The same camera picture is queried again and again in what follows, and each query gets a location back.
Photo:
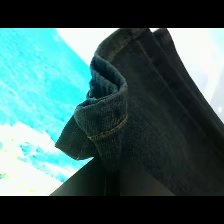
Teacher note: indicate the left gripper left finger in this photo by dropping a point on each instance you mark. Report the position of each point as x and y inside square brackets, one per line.
[85, 181]

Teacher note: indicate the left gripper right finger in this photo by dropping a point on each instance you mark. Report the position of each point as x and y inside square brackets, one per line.
[140, 183]

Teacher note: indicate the dark blue jeans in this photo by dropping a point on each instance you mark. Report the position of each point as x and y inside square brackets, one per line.
[153, 110]

